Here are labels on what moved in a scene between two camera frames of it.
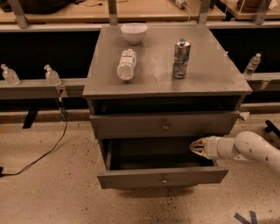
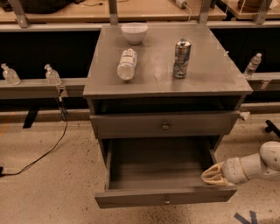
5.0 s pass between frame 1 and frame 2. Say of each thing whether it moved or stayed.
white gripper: moved
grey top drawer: stayed
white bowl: stayed
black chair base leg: stayed
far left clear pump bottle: stayed
